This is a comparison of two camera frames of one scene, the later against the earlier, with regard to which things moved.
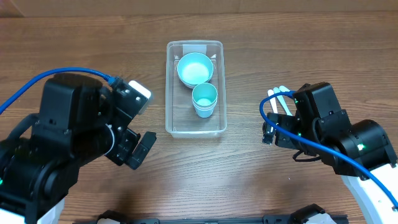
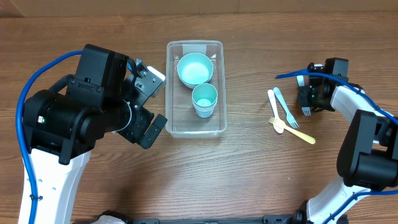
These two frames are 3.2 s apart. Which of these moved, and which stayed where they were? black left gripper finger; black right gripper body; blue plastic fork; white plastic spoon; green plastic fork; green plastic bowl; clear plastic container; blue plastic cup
Moved: black left gripper finger; black right gripper body; blue plastic fork
Stayed: clear plastic container; green plastic bowl; green plastic fork; blue plastic cup; white plastic spoon
